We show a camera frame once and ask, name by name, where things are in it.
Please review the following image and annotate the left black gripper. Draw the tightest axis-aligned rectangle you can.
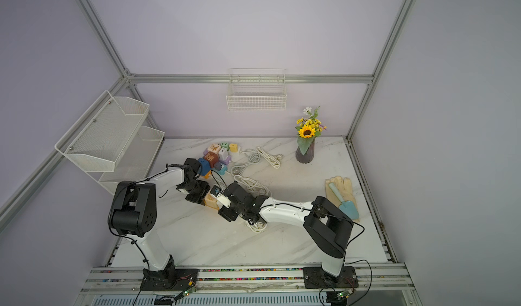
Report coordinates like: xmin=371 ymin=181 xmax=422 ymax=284
xmin=181 ymin=180 xmax=210 ymax=206

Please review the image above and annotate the blue cube adapter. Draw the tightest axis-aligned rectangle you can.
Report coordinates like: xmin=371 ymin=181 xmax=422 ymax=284
xmin=198 ymin=158 xmax=212 ymax=177

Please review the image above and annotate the white cable coil front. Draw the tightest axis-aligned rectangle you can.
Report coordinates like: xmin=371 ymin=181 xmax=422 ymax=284
xmin=243 ymin=218 xmax=269 ymax=234

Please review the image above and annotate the beige cube adapter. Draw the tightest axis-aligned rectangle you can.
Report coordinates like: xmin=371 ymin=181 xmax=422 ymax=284
xmin=204 ymin=193 xmax=221 ymax=210

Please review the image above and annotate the orange power strip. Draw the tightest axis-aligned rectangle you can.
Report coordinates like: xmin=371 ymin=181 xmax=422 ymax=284
xmin=203 ymin=170 xmax=212 ymax=179

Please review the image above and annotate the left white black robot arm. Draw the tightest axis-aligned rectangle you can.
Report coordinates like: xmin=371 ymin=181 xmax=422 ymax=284
xmin=108 ymin=158 xmax=210 ymax=272

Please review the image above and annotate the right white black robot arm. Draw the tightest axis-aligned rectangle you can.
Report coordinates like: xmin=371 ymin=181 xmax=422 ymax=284
xmin=210 ymin=182 xmax=354 ymax=278

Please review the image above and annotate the teal power strip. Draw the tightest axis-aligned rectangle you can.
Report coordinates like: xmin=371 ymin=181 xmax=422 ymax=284
xmin=212 ymin=162 xmax=227 ymax=176

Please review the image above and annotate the brown cube adapter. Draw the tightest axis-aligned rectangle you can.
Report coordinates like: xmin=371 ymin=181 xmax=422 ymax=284
xmin=204 ymin=151 xmax=220 ymax=168

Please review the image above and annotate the purple power strip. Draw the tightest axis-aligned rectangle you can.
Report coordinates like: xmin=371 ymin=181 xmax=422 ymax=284
xmin=218 ymin=148 xmax=231 ymax=165

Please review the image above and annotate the pink white cube adapter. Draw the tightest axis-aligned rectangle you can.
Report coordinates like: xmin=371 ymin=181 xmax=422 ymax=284
xmin=207 ymin=143 xmax=222 ymax=154

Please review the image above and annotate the yellow cube adapter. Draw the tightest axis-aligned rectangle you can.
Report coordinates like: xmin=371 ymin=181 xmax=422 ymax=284
xmin=229 ymin=143 xmax=239 ymax=153

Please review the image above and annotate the lower white mesh shelf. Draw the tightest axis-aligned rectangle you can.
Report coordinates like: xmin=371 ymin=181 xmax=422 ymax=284
xmin=98 ymin=126 xmax=164 ymax=194

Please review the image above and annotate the white mesh shelf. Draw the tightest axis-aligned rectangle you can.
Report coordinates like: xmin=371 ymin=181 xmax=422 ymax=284
xmin=98 ymin=126 xmax=164 ymax=194
xmin=55 ymin=91 xmax=149 ymax=173

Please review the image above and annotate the dark purple ribbed vase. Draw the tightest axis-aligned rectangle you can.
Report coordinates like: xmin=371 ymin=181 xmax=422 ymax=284
xmin=295 ymin=137 xmax=316 ymax=164

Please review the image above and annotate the sunflower bouquet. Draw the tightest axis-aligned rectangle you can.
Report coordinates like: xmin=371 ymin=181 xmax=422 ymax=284
xmin=295 ymin=106 xmax=328 ymax=139

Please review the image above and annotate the beige work glove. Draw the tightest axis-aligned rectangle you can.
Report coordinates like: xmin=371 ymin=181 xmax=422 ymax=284
xmin=324 ymin=176 xmax=360 ymax=223

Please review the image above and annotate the teal garden trowel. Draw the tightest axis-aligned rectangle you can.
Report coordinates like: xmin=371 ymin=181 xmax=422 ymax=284
xmin=328 ymin=183 xmax=360 ymax=220

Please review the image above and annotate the upper white mesh shelf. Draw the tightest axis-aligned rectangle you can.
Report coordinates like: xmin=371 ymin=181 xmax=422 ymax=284
xmin=55 ymin=91 xmax=149 ymax=173

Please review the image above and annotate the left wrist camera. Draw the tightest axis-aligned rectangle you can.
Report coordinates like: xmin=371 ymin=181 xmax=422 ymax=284
xmin=176 ymin=181 xmax=192 ymax=195

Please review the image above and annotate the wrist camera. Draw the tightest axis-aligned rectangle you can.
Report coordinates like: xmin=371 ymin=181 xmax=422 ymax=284
xmin=176 ymin=181 xmax=192 ymax=195
xmin=209 ymin=185 xmax=231 ymax=208

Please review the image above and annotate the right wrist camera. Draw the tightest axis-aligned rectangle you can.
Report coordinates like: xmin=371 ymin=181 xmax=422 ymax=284
xmin=209 ymin=185 xmax=231 ymax=208

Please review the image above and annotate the grey cable coil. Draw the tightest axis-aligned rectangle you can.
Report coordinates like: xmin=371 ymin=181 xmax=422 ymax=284
xmin=230 ymin=150 xmax=261 ymax=176

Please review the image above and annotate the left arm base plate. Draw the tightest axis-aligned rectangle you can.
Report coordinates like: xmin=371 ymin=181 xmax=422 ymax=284
xmin=140 ymin=268 xmax=199 ymax=292

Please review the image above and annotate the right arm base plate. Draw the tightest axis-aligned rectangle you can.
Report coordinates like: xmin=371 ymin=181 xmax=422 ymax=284
xmin=303 ymin=266 xmax=359 ymax=289

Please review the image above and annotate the white wire wall basket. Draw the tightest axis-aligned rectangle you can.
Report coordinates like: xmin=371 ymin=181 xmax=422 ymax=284
xmin=226 ymin=68 xmax=287 ymax=111

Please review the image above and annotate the aluminium front rail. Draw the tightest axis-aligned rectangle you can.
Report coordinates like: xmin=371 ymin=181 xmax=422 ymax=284
xmin=80 ymin=261 xmax=415 ymax=295

